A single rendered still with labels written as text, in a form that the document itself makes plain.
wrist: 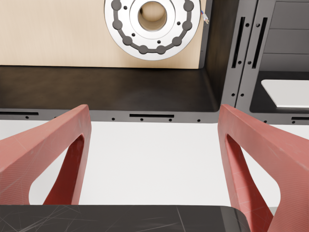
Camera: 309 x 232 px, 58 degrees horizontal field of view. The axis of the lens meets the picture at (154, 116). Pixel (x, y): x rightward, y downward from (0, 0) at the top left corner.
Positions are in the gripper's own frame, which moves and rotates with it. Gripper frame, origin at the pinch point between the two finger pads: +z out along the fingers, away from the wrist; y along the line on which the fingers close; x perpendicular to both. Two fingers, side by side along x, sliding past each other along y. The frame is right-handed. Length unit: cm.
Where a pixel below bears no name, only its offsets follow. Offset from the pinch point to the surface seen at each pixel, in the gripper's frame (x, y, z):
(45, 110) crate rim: 8.1, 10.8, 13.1
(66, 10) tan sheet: 1.3, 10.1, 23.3
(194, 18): 1.2, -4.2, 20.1
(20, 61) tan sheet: 7.6, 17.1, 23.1
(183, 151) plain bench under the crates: 34.2, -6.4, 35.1
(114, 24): 2.0, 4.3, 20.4
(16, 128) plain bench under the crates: 28, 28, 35
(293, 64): 7.9, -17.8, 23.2
